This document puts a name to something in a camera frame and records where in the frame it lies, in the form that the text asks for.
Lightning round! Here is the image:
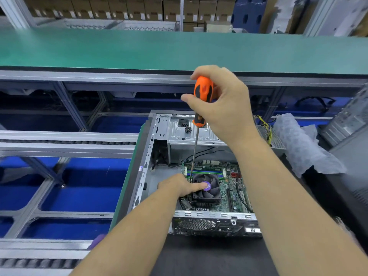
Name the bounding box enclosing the person's right hand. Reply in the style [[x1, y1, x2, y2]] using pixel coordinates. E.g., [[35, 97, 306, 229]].
[[181, 65, 263, 148]]

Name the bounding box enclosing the person's left hand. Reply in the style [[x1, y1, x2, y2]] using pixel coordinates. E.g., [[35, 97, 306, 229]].
[[158, 173, 211, 199]]

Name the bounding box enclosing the metal heatsink cooler fan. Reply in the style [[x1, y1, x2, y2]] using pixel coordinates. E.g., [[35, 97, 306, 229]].
[[189, 172, 223, 205]]

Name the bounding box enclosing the orange handled screwdriver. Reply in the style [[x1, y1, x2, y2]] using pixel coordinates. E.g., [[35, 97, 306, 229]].
[[189, 76, 215, 184]]

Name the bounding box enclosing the green RAM stick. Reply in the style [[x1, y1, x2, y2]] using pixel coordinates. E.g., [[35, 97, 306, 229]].
[[184, 161, 226, 170]]

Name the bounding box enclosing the green motherboard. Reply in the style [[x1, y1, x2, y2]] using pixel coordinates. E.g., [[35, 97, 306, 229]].
[[177, 160, 255, 215]]

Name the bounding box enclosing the grey power supply unit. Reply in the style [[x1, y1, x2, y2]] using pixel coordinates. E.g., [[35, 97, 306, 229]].
[[253, 114, 287, 156]]

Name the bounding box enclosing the black and silver computer case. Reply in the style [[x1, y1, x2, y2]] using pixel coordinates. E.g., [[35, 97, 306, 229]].
[[128, 110, 288, 237]]

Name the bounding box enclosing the person's right forearm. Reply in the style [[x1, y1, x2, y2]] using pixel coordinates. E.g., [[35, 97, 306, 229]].
[[232, 130, 368, 276]]

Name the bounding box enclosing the person's left forearm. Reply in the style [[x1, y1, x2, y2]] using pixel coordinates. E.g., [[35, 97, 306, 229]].
[[72, 187, 182, 276]]

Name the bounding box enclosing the grey computer tower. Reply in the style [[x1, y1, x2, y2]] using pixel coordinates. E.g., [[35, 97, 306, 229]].
[[319, 83, 368, 148]]

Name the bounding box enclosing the dark grey case side panel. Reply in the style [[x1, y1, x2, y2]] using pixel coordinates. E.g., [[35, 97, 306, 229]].
[[330, 138, 368, 199]]

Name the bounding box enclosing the white bubble wrap bag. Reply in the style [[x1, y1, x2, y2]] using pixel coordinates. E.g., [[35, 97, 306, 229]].
[[273, 112, 349, 178]]

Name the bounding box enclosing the small purple object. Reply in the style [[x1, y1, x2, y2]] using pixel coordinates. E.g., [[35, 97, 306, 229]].
[[87, 233, 108, 251]]

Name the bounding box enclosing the green conveyor belt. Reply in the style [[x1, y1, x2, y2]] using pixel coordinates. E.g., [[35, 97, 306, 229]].
[[0, 27, 368, 76]]

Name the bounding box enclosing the stack of cardboard boxes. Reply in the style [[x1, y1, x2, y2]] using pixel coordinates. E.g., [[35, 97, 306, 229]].
[[23, 0, 237, 31]]

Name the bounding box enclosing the black cable loop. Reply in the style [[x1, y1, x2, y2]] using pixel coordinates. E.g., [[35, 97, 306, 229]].
[[294, 96, 338, 113]]

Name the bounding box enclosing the aluminium roller conveyor rail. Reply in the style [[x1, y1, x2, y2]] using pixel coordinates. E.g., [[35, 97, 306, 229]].
[[0, 130, 140, 159]]

